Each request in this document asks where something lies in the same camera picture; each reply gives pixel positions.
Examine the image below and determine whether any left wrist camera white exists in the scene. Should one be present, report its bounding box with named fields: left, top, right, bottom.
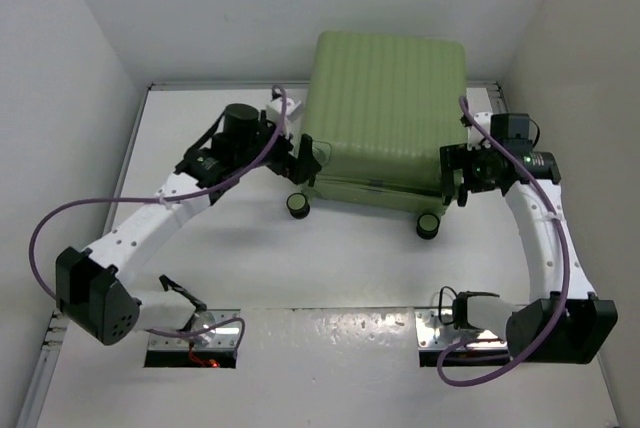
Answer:
left=265, top=97, right=303, bottom=138

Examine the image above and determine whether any light green suitcase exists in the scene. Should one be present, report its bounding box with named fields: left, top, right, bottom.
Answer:
left=286, top=31, right=467, bottom=240

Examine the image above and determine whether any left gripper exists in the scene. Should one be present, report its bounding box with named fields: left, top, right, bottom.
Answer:
left=234, top=108, right=319, bottom=183

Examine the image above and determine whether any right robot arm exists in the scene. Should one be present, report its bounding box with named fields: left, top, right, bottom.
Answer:
left=440, top=112, right=618, bottom=364

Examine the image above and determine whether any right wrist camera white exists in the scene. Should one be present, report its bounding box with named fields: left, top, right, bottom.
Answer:
left=465, top=111, right=496, bottom=149

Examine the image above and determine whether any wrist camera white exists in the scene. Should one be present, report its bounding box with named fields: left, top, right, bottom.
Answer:
left=465, top=111, right=496, bottom=149
left=265, top=97, right=303, bottom=138

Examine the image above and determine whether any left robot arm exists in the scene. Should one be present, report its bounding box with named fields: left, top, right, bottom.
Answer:
left=55, top=95, right=321, bottom=346

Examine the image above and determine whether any metal base plate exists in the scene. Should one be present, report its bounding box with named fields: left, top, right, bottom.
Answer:
left=414, top=307, right=506, bottom=352
left=147, top=310, right=244, bottom=354

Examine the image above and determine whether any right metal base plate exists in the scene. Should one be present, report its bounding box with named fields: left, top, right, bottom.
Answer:
left=414, top=307, right=506, bottom=352

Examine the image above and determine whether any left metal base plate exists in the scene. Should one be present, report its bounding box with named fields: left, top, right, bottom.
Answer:
left=147, top=310, right=244, bottom=354

